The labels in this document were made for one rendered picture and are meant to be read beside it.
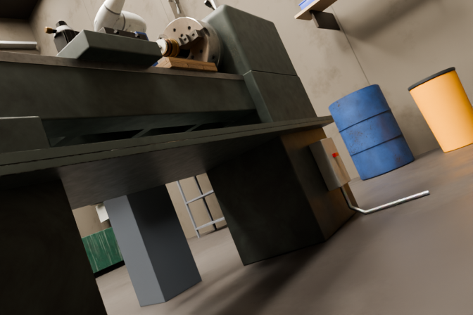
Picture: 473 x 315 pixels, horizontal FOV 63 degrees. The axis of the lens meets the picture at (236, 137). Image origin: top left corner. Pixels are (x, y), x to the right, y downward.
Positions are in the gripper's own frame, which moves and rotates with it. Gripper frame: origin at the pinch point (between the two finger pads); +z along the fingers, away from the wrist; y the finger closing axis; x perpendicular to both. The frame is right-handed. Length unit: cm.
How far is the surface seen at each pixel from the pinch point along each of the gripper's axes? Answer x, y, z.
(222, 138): -40, 43, 78
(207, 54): 0.0, 14.1, 35.7
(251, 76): 16, 24, 49
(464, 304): -64, 107, 119
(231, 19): 19.1, 19.0, 17.9
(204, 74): -16, 22, 49
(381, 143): 243, 8, 105
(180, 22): -0.8, 3.0, 16.1
